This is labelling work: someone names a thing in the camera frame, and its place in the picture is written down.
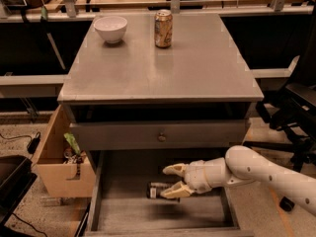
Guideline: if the white ceramic bowl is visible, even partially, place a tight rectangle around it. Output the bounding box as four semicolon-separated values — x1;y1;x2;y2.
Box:
94;16;127;43

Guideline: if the grey upper drawer with knob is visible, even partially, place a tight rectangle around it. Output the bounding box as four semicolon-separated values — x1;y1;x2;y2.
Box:
70;119;249;151

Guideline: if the metal frame workbench behind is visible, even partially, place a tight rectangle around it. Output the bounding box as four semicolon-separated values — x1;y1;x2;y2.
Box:
0;0;314;98

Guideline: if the green item in box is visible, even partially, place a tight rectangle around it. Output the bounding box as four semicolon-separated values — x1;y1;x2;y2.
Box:
63;132;81;155

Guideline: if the gold soda can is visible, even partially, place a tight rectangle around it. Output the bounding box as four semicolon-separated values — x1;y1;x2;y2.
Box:
154;9;173;48

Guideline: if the light wooden box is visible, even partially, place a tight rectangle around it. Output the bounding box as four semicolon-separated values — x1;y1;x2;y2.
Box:
35;106;96;198

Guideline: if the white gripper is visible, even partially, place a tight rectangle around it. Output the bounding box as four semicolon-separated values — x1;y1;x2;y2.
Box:
160;158;231;199

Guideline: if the grey open middle drawer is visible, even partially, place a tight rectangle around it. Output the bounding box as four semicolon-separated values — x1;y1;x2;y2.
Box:
85;149;254;237

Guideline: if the black power adapter with cable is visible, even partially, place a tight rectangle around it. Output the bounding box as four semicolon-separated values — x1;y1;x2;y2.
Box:
0;132;40;154

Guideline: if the black office chair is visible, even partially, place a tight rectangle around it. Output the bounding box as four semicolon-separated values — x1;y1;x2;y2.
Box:
244;6;316;211

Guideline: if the grey wooden drawer cabinet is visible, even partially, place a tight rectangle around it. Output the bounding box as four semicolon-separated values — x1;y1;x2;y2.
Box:
57;12;265;237

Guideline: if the black bin at left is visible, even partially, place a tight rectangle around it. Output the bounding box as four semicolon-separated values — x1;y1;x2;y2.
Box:
0;155;37;228

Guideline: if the black rxbar chocolate bar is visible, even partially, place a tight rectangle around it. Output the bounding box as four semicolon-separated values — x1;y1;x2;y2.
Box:
146;182;173;199

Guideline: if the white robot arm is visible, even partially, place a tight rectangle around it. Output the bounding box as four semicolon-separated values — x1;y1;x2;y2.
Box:
161;145;316;215

